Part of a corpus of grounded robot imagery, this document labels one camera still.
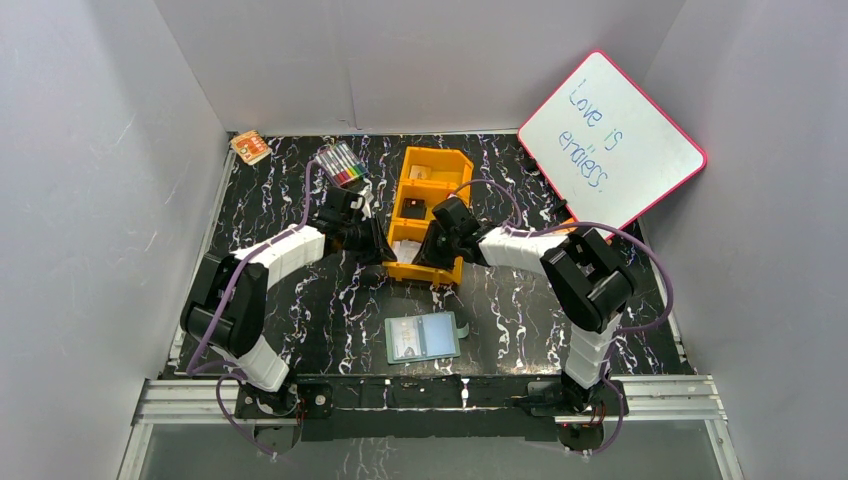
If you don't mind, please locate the mint green card holder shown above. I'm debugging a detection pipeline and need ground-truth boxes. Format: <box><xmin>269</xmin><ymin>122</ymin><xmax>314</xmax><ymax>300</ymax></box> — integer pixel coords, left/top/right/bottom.
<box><xmin>384</xmin><ymin>311</ymin><xmax>469</xmax><ymax>365</ymax></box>

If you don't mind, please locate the aluminium rail frame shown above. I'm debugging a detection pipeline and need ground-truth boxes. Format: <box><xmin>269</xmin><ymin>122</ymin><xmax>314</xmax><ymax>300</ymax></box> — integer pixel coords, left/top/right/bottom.
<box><xmin>117</xmin><ymin>375</ymin><xmax>744</xmax><ymax>479</ymax></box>

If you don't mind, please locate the small orange card box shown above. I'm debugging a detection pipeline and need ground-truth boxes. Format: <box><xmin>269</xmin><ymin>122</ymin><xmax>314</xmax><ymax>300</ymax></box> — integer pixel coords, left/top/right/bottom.
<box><xmin>230</xmin><ymin>130</ymin><xmax>272</xmax><ymax>166</ymax></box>

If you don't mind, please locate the grey card in bin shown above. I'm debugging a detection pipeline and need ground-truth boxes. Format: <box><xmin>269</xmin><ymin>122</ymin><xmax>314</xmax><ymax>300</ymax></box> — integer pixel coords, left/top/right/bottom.
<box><xmin>392</xmin><ymin>239</ymin><xmax>422</xmax><ymax>264</ymax></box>

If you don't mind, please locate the orange cover book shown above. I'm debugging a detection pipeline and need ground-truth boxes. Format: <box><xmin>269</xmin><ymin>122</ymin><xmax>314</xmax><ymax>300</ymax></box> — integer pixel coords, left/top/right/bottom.
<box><xmin>556</xmin><ymin>218</ymin><xmax>579</xmax><ymax>234</ymax></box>

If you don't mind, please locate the pink framed whiteboard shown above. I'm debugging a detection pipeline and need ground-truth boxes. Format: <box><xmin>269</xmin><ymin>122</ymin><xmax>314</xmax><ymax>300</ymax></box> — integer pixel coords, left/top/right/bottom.
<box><xmin>517</xmin><ymin>50</ymin><xmax>708</xmax><ymax>227</ymax></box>

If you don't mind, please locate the orange three-compartment bin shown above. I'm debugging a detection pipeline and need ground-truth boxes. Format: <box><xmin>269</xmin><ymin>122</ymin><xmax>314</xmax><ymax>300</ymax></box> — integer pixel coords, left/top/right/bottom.
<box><xmin>384</xmin><ymin>146</ymin><xmax>474</xmax><ymax>286</ymax></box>

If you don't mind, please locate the beige item in bin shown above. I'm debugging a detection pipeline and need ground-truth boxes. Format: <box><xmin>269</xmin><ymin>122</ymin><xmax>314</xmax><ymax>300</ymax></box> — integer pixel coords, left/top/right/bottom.
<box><xmin>408</xmin><ymin>165</ymin><xmax>433</xmax><ymax>180</ymax></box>

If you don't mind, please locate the pack of coloured markers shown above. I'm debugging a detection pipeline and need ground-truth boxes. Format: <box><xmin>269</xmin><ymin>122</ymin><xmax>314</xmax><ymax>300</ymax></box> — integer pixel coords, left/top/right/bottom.
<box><xmin>315</xmin><ymin>141</ymin><xmax>367</xmax><ymax>188</ymax></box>

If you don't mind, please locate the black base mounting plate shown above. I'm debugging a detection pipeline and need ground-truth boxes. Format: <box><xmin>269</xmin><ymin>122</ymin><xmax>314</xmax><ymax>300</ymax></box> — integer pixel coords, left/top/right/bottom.
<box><xmin>235</xmin><ymin>374</ymin><xmax>630</xmax><ymax>448</ymax></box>

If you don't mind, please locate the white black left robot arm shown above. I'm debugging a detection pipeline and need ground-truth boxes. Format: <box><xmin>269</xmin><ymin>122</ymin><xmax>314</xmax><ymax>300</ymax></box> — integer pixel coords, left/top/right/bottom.
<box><xmin>180</xmin><ymin>187</ymin><xmax>396</xmax><ymax>416</ymax></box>

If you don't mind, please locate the black item in bin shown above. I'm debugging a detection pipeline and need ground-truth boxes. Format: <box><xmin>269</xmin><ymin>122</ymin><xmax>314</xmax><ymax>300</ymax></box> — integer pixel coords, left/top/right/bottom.
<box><xmin>399</xmin><ymin>198</ymin><xmax>427</xmax><ymax>220</ymax></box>

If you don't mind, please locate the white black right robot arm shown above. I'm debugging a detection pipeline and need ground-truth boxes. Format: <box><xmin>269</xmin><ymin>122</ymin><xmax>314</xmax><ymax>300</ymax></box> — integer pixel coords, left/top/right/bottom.
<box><xmin>414</xmin><ymin>197</ymin><xmax>637</xmax><ymax>414</ymax></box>

